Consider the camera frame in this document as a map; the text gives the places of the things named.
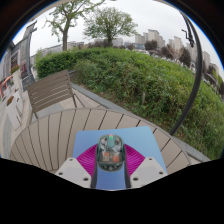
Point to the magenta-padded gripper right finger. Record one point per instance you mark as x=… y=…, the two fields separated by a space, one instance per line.
x=146 y=171

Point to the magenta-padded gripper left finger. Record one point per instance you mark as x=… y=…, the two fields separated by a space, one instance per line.
x=75 y=171

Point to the transparent teal computer mouse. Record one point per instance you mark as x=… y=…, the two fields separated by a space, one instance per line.
x=111 y=154

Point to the blue rectangular mouse pad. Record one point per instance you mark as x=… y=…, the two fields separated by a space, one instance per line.
x=140 y=136

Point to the slatted grey-brown patio chair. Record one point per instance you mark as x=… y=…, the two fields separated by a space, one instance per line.
x=50 y=91

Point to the curved black parasol pole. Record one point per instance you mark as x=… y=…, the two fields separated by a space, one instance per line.
x=196 y=83

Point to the grey building with red storefront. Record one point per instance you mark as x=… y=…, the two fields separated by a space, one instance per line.
x=8 y=70

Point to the tall grey sign pillar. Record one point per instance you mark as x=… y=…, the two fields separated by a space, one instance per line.
x=26 y=56

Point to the distant beige apartment buildings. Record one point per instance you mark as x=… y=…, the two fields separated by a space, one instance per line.
x=153 y=36

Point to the thin-leaved bare-trunk tree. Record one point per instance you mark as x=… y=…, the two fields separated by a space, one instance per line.
x=65 y=30

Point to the round leafy green tree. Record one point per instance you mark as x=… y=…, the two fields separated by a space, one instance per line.
x=108 y=23

